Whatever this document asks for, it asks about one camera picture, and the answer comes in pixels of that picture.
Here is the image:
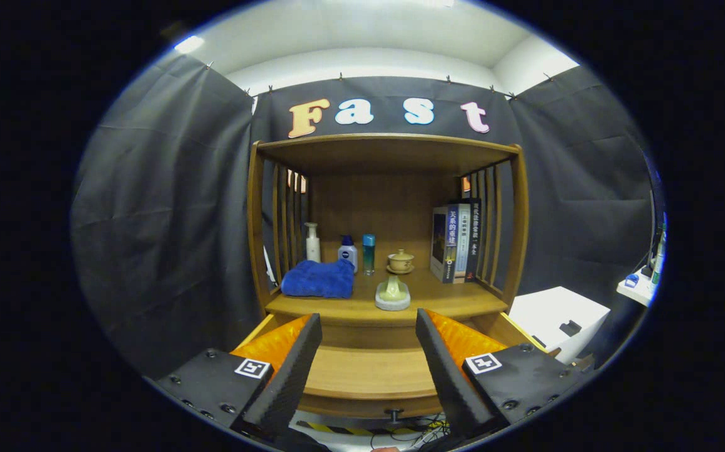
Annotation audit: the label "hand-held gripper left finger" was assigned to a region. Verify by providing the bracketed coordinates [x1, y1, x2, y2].
[146, 313, 324, 448]

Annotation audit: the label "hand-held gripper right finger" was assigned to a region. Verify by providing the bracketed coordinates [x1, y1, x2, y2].
[416, 308, 589, 440]

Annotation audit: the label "wooden drawer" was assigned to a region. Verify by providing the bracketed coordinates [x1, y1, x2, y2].
[234, 312, 554, 420]

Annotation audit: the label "green ceramic ornament grey base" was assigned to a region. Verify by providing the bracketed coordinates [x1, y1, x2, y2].
[375, 274, 412, 312]

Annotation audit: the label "wooden countertop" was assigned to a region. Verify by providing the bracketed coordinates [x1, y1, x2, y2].
[265, 269, 509, 327]

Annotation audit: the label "wooden cabinet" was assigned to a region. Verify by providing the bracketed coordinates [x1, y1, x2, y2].
[247, 133, 530, 421]

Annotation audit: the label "yellow black floor tape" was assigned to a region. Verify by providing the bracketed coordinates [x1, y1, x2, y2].
[296, 419, 394, 437]

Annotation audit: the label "blue towel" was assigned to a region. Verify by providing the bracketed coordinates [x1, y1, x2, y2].
[281, 259, 355, 299]

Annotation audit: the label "beige lidded tea cup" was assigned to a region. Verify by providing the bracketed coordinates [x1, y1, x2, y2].
[387, 249, 416, 275]

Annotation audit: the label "white pump bottle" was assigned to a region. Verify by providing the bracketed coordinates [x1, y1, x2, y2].
[304, 222, 322, 263]

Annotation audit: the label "dark cover book blue spine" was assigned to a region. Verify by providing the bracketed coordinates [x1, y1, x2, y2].
[430, 204, 460, 284]

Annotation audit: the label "white bottle blue cap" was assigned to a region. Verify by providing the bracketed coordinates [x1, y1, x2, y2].
[338, 235, 358, 272]

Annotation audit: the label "white spine book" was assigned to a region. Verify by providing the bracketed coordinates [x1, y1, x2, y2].
[454, 202, 471, 283]

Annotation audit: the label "black spine book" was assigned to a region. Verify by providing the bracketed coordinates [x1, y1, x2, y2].
[466, 198, 482, 282]

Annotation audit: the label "white desk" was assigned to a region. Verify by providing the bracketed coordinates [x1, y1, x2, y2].
[616, 267, 655, 307]

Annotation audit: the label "green plastic bottle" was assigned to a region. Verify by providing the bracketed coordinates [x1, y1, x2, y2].
[651, 213, 669, 296]

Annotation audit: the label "black floor cables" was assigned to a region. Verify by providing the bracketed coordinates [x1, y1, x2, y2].
[368, 417, 454, 449]

